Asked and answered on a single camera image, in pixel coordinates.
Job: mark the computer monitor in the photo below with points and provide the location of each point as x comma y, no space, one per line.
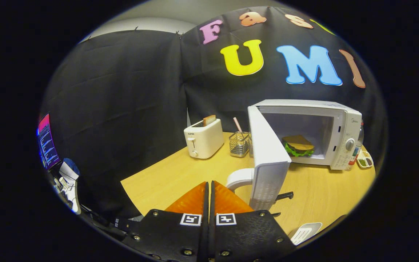
47,143

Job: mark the white and blue object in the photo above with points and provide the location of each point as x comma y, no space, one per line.
69,182

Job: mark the clear bottle with red label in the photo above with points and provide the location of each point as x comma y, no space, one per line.
358,145

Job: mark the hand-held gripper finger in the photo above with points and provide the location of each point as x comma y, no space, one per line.
205,211
212,211

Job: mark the toast slice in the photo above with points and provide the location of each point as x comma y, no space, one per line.
209,120

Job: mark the white microwave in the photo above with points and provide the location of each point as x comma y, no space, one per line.
267,160

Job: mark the white toaster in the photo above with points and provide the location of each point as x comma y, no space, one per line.
204,142

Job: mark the white ridged plate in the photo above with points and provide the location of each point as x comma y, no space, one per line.
306,233

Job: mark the white divided spice dish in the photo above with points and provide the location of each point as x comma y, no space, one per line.
364,160

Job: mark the black backdrop cloth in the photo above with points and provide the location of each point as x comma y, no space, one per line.
122,91

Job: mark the lettuce sandwich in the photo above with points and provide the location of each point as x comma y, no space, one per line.
298,146

